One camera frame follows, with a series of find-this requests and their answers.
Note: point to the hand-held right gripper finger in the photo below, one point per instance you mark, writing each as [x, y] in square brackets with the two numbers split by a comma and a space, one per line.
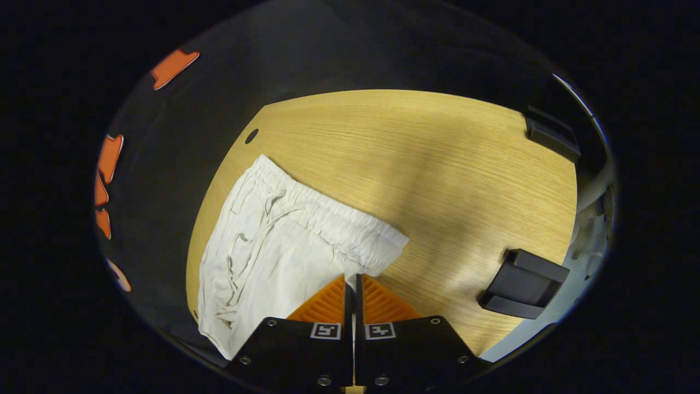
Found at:
[359, 314]
[348, 314]

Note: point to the white jeans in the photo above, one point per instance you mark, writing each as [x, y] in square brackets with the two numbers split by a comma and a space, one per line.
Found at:
[273, 257]

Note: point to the black plastic bracket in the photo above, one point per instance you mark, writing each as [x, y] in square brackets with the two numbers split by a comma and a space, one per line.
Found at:
[549, 137]
[525, 284]

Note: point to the black backdrop cloth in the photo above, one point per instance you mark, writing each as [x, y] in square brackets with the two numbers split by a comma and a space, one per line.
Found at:
[164, 164]

